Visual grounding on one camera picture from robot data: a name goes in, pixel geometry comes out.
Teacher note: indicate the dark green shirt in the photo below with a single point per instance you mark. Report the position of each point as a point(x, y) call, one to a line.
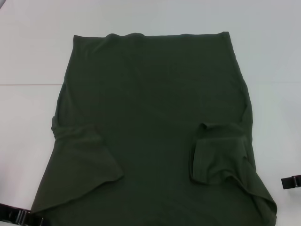
point(150, 106)

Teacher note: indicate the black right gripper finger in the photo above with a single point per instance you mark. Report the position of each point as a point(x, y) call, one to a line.
point(290, 182)

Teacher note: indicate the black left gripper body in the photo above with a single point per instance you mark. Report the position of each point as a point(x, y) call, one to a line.
point(13, 212)

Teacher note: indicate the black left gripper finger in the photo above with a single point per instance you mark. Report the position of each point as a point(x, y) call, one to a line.
point(37, 217)

